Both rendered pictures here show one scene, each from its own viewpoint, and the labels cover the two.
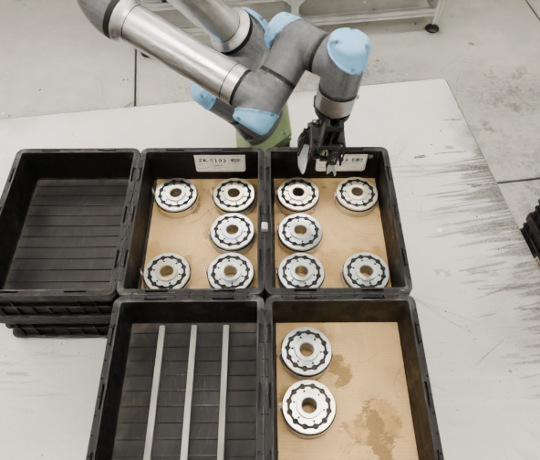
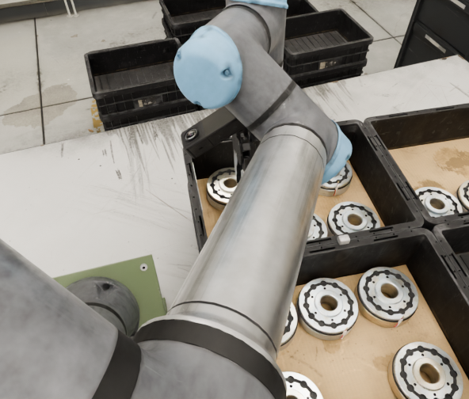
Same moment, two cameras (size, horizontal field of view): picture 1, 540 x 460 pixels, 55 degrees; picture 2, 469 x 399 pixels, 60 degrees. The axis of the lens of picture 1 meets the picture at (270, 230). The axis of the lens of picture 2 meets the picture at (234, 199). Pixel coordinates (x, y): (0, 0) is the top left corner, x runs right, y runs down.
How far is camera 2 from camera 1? 102 cm
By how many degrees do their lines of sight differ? 55
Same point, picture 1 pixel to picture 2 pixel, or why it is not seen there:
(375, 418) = (451, 162)
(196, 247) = (358, 356)
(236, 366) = not seen: outside the picture
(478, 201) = (174, 133)
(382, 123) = (63, 209)
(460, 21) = not seen: outside the picture
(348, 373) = (426, 182)
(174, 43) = (287, 212)
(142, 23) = (262, 277)
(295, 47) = (257, 43)
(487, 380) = not seen: hidden behind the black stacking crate
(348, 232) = not seen: hidden behind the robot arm
